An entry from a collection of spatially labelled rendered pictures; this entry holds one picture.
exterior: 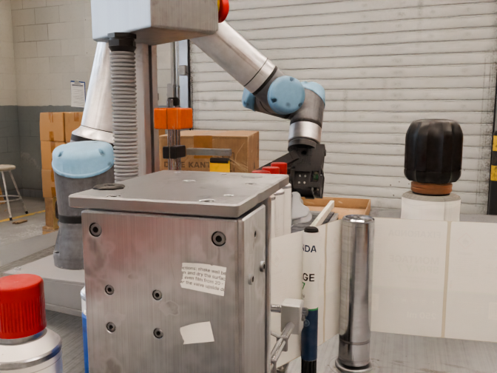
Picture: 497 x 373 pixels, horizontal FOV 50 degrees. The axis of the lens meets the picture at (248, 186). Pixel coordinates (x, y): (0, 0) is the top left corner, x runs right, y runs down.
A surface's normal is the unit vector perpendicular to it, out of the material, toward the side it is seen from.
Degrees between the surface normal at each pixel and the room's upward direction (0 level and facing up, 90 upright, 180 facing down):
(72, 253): 73
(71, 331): 0
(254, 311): 90
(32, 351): 45
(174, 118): 90
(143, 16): 90
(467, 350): 0
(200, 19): 90
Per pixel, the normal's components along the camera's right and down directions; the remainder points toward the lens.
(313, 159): -0.25, -0.37
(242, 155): -0.11, 0.14
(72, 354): 0.00, -0.99
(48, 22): -0.42, 0.14
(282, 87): 0.20, 0.15
